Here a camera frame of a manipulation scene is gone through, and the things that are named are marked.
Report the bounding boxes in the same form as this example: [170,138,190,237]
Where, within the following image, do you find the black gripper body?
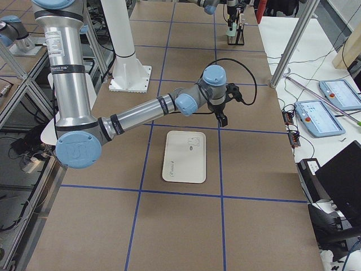
[207,102,226,115]
[227,5,237,19]

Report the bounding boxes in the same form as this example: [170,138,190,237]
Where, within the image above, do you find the pink striped rod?
[283,74,361,126]

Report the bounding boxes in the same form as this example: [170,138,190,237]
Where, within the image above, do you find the black wire cup rack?
[227,17,245,46]

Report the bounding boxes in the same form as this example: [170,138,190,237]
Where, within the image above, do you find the cream rabbit tray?
[162,130,206,184]

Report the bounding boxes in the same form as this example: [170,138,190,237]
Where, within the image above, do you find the white chair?
[41,73,96,146]

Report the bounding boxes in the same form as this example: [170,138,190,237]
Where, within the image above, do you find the black laptop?
[315,140,360,226]

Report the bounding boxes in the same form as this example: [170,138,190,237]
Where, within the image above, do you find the blue teach pendant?
[319,79,361,111]
[294,99,346,138]

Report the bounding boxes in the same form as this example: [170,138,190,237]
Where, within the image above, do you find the black camera cable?
[194,58,258,115]

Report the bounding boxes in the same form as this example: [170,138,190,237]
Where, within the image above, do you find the light green cup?
[226,22,237,37]

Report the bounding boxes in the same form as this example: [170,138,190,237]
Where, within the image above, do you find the near blue teach pendant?
[294,99,346,138]

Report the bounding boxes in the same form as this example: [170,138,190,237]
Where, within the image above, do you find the small circuit board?
[282,110,301,149]

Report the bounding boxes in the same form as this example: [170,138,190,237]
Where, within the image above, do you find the far blue teach pendant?
[319,79,361,111]

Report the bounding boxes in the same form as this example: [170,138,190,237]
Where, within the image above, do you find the black box with label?
[297,158,328,202]

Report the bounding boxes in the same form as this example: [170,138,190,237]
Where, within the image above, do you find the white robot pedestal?
[101,0,152,93]

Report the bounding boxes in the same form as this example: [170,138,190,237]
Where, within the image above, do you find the aluminium frame post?
[270,0,320,89]

